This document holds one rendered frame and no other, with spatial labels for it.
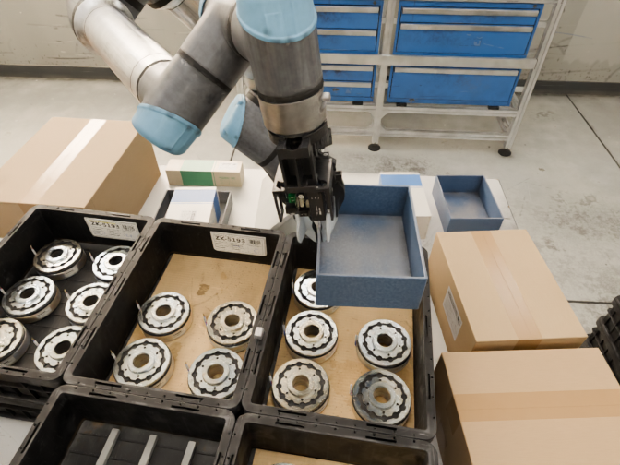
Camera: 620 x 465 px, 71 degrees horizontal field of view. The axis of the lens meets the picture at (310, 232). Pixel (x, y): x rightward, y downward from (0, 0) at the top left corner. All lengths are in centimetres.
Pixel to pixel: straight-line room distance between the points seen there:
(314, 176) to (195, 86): 17
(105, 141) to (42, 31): 281
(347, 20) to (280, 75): 210
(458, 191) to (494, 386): 76
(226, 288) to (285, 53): 64
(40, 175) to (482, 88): 228
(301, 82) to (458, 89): 234
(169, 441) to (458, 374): 52
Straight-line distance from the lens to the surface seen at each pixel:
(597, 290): 242
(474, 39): 269
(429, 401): 75
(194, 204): 127
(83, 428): 91
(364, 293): 62
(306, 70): 47
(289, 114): 49
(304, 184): 53
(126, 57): 66
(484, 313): 97
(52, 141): 149
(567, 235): 262
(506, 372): 90
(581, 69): 400
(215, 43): 54
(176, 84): 55
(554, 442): 88
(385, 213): 78
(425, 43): 264
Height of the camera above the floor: 160
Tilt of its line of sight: 44 degrees down
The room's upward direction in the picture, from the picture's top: straight up
